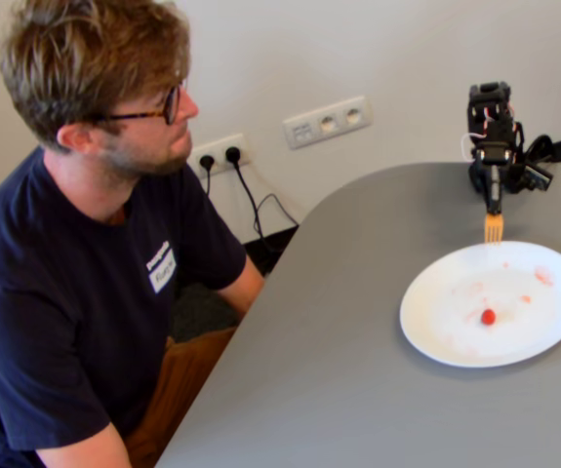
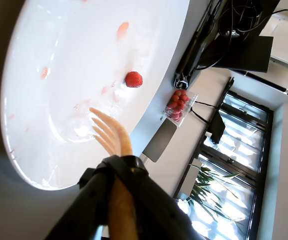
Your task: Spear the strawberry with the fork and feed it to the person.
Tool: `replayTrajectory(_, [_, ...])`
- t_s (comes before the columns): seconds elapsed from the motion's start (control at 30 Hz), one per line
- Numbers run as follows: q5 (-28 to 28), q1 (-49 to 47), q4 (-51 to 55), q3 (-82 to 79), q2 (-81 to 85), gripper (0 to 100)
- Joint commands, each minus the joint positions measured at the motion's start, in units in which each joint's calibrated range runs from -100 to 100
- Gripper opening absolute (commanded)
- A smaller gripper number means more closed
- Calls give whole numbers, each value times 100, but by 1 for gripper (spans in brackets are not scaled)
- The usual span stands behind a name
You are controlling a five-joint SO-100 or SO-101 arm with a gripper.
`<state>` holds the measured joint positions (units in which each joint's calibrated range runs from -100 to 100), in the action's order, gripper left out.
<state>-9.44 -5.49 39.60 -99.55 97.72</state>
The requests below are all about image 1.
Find orange plastic fork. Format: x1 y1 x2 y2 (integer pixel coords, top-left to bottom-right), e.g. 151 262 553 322
484 211 504 247

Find person's left forearm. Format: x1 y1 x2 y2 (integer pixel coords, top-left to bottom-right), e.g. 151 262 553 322
218 253 266 319

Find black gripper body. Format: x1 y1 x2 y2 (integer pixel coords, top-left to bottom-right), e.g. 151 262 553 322
472 119 515 170

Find brown trousers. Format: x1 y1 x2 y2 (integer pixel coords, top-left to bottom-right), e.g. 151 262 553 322
122 325 238 468

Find man's head with blond hair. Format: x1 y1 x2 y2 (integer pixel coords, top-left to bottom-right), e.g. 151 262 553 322
0 0 200 182

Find white triple wall socket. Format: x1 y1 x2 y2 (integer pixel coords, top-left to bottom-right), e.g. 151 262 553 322
281 95 375 151

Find white double wall socket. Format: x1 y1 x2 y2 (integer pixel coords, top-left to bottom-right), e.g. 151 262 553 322
189 133 255 177

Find tortoiseshell round glasses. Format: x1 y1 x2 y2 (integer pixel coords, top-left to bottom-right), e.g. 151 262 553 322
95 83 183 127

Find white name tag sticker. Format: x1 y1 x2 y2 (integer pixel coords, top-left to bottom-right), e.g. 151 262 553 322
144 240 179 295

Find white round plate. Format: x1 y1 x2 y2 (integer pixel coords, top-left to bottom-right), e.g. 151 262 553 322
399 240 561 369

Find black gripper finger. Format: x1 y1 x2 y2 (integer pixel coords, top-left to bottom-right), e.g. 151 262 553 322
494 166 505 215
484 166 496 215

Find man in navy shirt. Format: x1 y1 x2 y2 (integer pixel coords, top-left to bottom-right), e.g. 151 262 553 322
0 145 248 468

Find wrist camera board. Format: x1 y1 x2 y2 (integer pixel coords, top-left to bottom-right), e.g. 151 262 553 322
522 162 554 192

